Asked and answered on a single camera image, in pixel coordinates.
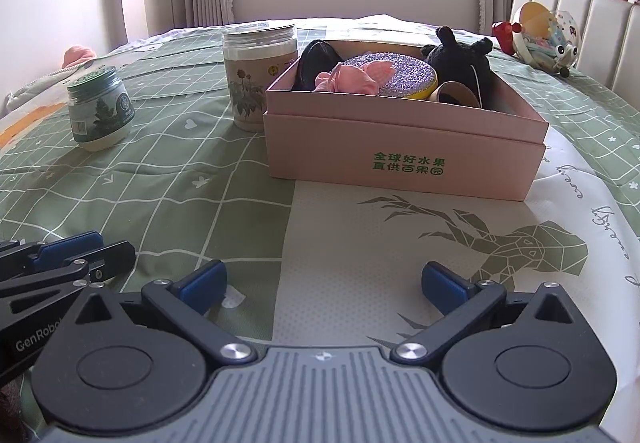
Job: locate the padded beige headboard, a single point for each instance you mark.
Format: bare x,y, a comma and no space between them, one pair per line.
600,33

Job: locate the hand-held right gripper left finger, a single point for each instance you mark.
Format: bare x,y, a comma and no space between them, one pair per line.
202,290

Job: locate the black fabric item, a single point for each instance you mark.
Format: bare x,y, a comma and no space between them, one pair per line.
315,63

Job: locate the green grid printed blanket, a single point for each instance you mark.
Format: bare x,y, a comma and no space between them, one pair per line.
175,183

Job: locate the clear floral plastic jar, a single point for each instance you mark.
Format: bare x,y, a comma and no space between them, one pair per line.
250,83

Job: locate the brown round cup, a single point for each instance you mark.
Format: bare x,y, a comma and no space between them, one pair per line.
467,95

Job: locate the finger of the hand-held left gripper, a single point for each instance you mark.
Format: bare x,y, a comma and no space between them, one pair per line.
65,248
107,258

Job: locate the red toy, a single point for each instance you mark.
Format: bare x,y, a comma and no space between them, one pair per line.
502,35

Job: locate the small white paper scrap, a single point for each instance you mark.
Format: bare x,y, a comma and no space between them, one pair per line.
232,298

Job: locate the green lid glass jar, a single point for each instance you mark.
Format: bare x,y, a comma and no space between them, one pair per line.
100,118

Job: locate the pink cardboard box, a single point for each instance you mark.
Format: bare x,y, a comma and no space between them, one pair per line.
400,148

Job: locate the black plush toy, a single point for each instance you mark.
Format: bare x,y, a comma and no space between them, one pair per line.
465,65

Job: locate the round glitter yellow sponge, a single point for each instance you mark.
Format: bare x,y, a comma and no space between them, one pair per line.
405,73

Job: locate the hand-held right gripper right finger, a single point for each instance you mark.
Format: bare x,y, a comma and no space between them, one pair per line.
442,290

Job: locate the pink cloth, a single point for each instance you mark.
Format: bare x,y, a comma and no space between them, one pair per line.
77,55

